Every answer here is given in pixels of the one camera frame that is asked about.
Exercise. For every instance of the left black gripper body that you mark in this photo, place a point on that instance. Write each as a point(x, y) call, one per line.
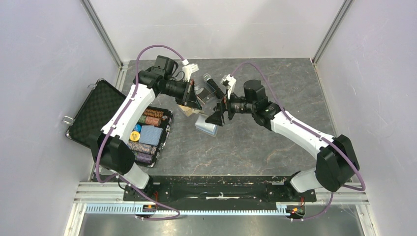
point(188, 90)

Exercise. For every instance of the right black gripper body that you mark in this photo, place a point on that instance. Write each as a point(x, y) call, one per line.
point(224, 106)

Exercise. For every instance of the orange credit cards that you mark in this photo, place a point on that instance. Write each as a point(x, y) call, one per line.
point(188, 111)

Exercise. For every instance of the clear plastic card box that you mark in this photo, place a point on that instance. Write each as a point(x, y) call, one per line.
point(205, 93)

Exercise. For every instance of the grey card holder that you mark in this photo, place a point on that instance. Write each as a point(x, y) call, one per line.
point(208, 128)

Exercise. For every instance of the black glitter microphone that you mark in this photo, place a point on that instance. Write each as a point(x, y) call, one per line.
point(217, 90)

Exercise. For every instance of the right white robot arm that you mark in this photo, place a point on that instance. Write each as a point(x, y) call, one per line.
point(336, 161)

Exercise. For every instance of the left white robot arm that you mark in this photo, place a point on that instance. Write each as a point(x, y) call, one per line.
point(109, 145)

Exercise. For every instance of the blue playing card deck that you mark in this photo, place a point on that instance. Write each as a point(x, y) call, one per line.
point(150, 135)

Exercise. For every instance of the black poker chip case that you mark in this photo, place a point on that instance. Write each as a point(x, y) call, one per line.
point(99, 107)

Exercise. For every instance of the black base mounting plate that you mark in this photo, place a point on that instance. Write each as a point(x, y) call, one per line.
point(224, 192)

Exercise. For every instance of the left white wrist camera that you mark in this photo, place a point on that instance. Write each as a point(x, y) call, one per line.
point(188, 69)

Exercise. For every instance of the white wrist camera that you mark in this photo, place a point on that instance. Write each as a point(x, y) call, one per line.
point(188, 69)
point(229, 82)

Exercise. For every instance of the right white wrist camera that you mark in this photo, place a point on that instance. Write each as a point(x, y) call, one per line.
point(229, 82)

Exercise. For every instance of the slotted cable duct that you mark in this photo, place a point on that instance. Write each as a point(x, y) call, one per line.
point(149, 209)

